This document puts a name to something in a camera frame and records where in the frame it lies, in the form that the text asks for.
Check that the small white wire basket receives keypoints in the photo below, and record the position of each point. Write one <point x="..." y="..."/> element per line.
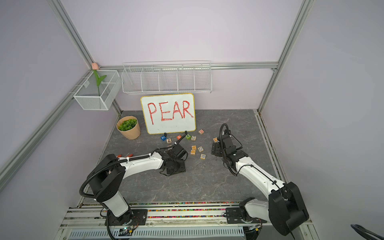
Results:
<point x="87" y="94"/>

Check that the whiteboard with PEAR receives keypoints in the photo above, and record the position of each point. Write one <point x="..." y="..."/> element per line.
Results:
<point x="174" y="113"/>

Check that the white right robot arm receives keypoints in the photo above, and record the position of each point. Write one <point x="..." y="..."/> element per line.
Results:
<point x="284" y="208"/>

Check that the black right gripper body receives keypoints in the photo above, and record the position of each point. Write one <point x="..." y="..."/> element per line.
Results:
<point x="215" y="147"/>

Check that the wooden pot green plant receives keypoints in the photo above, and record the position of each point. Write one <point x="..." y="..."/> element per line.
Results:
<point x="129" y="127"/>

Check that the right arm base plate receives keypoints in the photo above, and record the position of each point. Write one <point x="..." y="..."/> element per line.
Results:
<point x="239" y="216"/>

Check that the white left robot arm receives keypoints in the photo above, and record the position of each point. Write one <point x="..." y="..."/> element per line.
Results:
<point x="104" y="181"/>

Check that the long white wire basket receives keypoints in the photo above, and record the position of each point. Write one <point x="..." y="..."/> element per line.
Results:
<point x="167" y="77"/>

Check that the orange work glove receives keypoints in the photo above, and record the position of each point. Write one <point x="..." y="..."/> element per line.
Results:
<point x="128" y="156"/>

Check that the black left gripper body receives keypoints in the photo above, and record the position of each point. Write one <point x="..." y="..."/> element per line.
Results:
<point x="178" y="167"/>

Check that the artificial pink tulip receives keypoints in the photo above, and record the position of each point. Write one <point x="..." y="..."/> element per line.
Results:
<point x="99" y="79"/>

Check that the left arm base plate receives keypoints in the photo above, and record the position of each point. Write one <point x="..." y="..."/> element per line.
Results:
<point x="135" y="217"/>

